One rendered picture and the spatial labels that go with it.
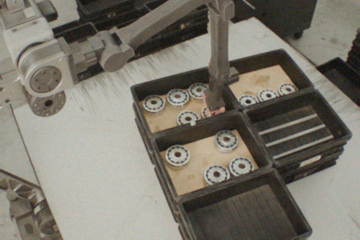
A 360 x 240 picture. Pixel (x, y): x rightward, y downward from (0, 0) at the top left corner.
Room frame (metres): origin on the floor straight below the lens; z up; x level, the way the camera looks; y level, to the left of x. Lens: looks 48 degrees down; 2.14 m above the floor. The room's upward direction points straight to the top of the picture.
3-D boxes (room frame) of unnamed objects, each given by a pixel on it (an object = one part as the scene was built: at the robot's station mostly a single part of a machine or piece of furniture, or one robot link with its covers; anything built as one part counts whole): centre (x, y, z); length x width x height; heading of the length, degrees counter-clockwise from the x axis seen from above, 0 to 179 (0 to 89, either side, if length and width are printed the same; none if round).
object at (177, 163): (0.88, 0.00, 0.86); 0.10 x 0.10 x 0.01
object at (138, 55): (2.15, 0.36, 0.31); 0.40 x 0.30 x 0.34; 121
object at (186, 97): (1.20, 0.00, 0.86); 0.10 x 0.10 x 0.01
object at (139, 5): (2.70, 0.21, 0.31); 0.40 x 0.30 x 0.34; 121
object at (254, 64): (1.27, -0.40, 0.87); 0.40 x 0.30 x 0.11; 111
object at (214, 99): (1.11, -0.15, 0.98); 0.10 x 0.07 x 0.07; 16
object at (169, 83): (1.13, -0.02, 0.87); 0.40 x 0.30 x 0.11; 111
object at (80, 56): (0.80, 0.28, 1.45); 0.09 x 0.08 x 0.12; 31
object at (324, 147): (0.99, -0.50, 0.92); 0.40 x 0.30 x 0.02; 111
